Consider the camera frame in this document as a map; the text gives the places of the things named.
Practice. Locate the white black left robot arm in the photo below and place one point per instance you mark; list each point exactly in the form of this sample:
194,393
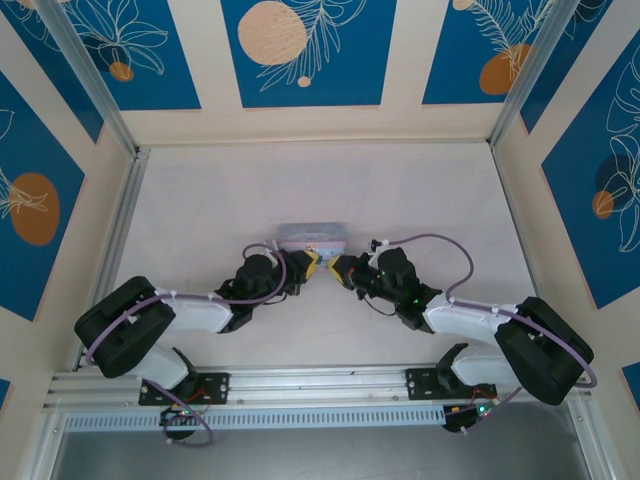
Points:
125,327

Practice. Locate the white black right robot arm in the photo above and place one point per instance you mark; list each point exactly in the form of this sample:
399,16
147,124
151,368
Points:
545,345

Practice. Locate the black control board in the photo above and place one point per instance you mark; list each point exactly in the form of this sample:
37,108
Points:
465,417
177,416

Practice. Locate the grey metal sheet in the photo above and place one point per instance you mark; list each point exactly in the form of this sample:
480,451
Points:
320,457

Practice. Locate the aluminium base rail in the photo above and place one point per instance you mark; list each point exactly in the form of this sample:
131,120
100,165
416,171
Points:
320,385

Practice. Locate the aluminium side rail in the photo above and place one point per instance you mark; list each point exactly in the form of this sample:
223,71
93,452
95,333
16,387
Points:
112,260
517,220

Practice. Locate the aluminium frame post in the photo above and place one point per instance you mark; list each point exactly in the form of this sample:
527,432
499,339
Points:
540,70
85,75

